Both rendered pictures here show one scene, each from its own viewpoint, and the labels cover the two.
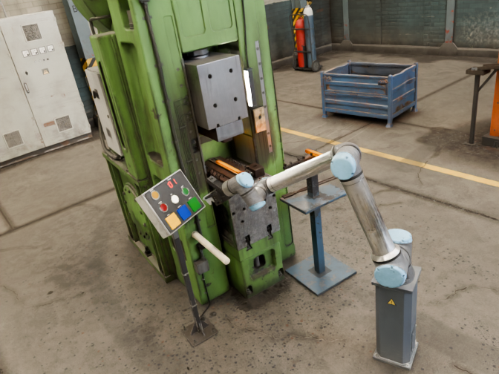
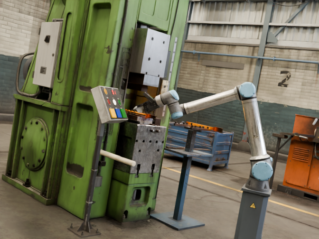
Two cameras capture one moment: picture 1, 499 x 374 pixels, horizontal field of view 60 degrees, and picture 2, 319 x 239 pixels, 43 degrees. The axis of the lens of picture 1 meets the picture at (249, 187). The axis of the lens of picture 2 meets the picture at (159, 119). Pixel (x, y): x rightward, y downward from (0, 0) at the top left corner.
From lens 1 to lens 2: 1.70 m
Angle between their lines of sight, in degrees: 28
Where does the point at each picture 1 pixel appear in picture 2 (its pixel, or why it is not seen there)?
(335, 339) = not seen: outside the picture
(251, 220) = (145, 152)
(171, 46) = (133, 13)
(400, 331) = (255, 232)
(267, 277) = (139, 210)
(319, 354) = not seen: outside the picture
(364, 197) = (256, 112)
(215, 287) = (96, 208)
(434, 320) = not seen: outside the picture
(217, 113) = (148, 65)
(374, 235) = (257, 140)
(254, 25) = (178, 27)
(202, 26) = (152, 11)
